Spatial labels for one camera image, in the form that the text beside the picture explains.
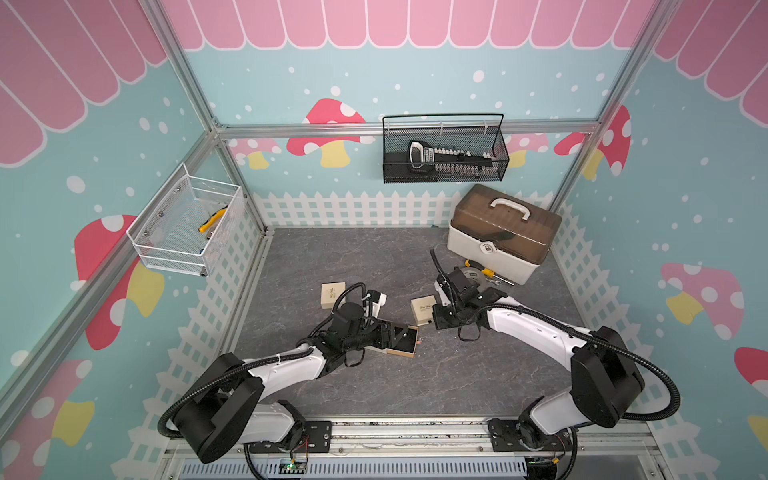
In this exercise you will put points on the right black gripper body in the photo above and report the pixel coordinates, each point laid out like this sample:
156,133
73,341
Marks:
447,316

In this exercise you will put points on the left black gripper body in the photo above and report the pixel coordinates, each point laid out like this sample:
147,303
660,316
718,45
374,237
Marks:
369,336

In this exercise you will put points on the cream tan-drawer jewelry box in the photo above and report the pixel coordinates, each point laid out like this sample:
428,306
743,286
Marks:
404,347

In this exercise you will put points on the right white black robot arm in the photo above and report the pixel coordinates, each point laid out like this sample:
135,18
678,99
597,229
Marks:
605,377

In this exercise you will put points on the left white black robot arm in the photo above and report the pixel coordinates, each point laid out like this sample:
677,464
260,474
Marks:
225,406

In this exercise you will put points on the clear tape roll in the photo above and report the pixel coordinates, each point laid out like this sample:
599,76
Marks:
473,274

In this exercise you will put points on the brown lid white toolbox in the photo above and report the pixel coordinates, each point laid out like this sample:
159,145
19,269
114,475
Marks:
506,235

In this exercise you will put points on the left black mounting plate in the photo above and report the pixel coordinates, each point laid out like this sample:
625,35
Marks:
307,437

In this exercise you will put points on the black mounting plate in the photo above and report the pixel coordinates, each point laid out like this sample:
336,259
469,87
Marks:
511,435
307,437

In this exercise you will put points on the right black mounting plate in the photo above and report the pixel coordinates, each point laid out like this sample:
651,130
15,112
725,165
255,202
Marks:
511,435

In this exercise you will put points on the black socket bit set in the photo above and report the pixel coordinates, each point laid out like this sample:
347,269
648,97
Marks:
443,162

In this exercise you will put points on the yellow black utility knife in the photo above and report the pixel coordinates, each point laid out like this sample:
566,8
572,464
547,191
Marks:
212,220

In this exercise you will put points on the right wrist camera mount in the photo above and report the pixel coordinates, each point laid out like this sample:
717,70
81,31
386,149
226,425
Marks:
456,286

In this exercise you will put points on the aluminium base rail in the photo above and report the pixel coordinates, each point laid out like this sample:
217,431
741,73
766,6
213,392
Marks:
436,448

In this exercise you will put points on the black wire wall basket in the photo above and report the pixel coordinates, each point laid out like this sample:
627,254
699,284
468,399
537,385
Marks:
475,132

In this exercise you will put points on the white wire wall basket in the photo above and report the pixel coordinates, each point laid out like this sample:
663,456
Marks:
165,234

